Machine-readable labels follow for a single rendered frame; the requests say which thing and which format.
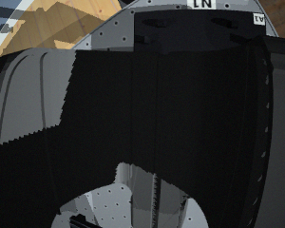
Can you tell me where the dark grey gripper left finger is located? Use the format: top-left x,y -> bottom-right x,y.
0,47 -> 167,228

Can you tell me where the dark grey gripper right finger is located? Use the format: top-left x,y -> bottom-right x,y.
155,34 -> 285,228

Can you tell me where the white label with black lettering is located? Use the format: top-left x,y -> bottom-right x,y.
187,0 -> 216,10

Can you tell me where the grey metal base plate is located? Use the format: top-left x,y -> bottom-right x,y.
51,0 -> 279,228

